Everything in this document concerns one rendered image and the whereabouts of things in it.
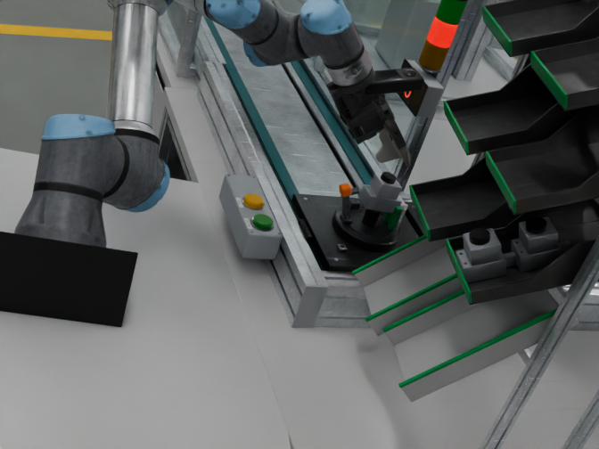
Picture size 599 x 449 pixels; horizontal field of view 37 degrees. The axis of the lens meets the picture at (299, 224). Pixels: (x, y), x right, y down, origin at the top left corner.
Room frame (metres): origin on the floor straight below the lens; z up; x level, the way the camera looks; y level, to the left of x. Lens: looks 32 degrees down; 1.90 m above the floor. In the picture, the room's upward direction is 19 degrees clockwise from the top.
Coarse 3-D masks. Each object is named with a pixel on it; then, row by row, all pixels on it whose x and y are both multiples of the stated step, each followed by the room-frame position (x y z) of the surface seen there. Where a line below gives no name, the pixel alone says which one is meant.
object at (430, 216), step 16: (480, 160) 1.37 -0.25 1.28; (464, 176) 1.36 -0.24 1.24; (480, 176) 1.37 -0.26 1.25; (416, 192) 1.34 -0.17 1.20; (432, 192) 1.35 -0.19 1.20; (448, 192) 1.35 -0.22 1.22; (464, 192) 1.35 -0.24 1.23; (480, 192) 1.34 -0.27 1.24; (496, 192) 1.34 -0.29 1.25; (416, 208) 1.30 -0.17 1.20; (432, 208) 1.30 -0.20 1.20; (448, 208) 1.30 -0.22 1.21; (464, 208) 1.30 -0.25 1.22; (480, 208) 1.30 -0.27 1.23; (496, 208) 1.25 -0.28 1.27; (432, 224) 1.26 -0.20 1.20; (448, 224) 1.23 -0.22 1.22; (464, 224) 1.23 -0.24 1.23; (480, 224) 1.24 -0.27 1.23; (496, 224) 1.25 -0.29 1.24; (432, 240) 1.22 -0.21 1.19
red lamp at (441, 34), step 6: (432, 24) 1.77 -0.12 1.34; (438, 24) 1.76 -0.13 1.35; (444, 24) 1.75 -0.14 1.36; (450, 24) 1.76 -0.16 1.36; (432, 30) 1.76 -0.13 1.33; (438, 30) 1.76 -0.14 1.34; (444, 30) 1.75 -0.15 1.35; (450, 30) 1.76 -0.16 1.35; (432, 36) 1.76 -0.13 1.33; (438, 36) 1.75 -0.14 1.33; (444, 36) 1.75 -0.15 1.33; (450, 36) 1.76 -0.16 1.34; (432, 42) 1.76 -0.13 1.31; (438, 42) 1.75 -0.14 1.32; (444, 42) 1.76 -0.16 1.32; (450, 42) 1.77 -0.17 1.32
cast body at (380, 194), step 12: (372, 180) 1.56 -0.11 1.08; (384, 180) 1.54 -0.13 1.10; (396, 180) 1.57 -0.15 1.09; (360, 192) 1.56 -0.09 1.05; (372, 192) 1.54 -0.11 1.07; (384, 192) 1.53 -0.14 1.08; (396, 192) 1.54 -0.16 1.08; (372, 204) 1.53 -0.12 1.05; (384, 204) 1.54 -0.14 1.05; (396, 204) 1.55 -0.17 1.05
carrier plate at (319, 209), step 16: (304, 208) 1.56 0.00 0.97; (320, 208) 1.58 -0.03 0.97; (336, 208) 1.60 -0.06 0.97; (320, 224) 1.52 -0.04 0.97; (400, 224) 1.62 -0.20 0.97; (320, 240) 1.47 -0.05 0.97; (336, 240) 1.49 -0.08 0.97; (400, 240) 1.57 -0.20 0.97; (320, 256) 1.43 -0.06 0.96; (336, 256) 1.43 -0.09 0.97; (352, 256) 1.45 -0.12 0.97; (368, 256) 1.47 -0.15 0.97
